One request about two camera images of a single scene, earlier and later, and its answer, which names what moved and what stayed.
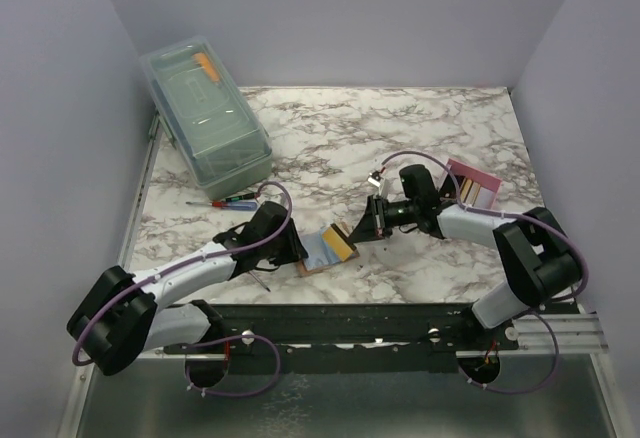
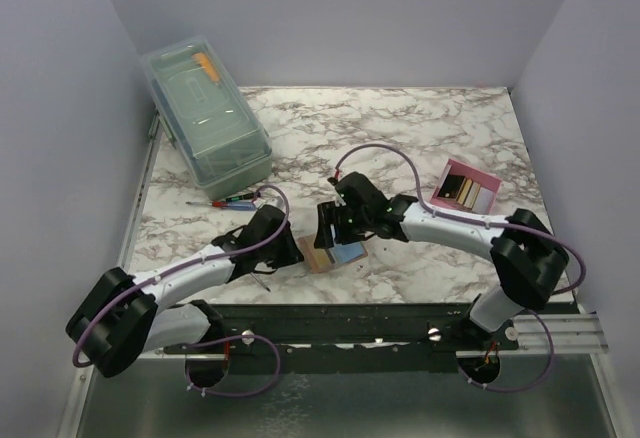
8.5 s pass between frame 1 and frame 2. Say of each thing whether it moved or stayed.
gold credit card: moved
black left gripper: stayed
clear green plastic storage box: stayed
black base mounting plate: stayed
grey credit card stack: stayed
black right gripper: moved
